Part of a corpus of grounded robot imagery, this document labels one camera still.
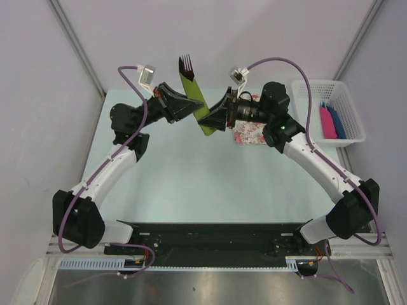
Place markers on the floral tray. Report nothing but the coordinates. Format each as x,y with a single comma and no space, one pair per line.
246,133

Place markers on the corner aluminium post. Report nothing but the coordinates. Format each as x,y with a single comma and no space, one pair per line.
77,47
365,26

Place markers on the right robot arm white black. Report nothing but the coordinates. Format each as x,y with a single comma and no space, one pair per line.
355,201

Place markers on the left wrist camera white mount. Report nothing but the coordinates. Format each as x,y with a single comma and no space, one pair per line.
146,75

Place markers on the white slotted cable duct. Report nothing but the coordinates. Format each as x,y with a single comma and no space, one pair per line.
95,264

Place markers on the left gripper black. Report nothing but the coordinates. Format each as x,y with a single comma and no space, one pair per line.
172,105

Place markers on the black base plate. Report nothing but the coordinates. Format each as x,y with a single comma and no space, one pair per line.
208,245

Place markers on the left corner aluminium post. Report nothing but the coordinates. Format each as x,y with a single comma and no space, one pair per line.
77,47

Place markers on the right corner aluminium post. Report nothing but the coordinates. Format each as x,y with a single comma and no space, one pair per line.
365,26

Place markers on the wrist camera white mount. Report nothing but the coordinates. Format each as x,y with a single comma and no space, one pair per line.
146,75
239,77

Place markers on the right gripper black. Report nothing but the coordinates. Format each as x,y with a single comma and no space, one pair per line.
217,117

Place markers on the pink rolled napkin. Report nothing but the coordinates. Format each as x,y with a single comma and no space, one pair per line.
328,127

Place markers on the aluminium rail frame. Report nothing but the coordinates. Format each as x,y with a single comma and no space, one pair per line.
355,273

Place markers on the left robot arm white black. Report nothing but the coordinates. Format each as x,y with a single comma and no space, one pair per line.
76,214

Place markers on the white plastic basket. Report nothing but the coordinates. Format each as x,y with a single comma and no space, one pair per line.
328,91

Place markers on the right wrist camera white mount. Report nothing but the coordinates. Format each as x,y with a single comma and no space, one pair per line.
239,77

